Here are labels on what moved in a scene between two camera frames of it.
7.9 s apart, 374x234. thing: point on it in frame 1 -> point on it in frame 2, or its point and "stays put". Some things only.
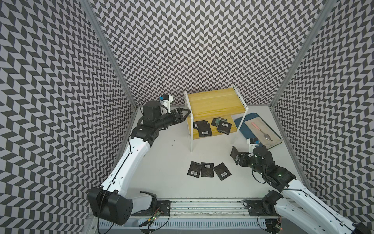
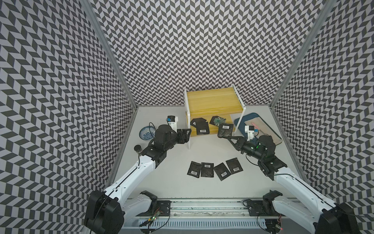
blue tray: [245, 129] stays put
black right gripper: [243, 158] -> [239, 144]
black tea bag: [222, 171] stays put
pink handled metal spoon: [266, 136] stays put
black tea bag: [207, 169] stays put
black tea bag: [194, 169] stays put
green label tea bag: [234, 155] -> [234, 165]
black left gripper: [178, 119] -> [182, 136]
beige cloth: [266, 135] stays put
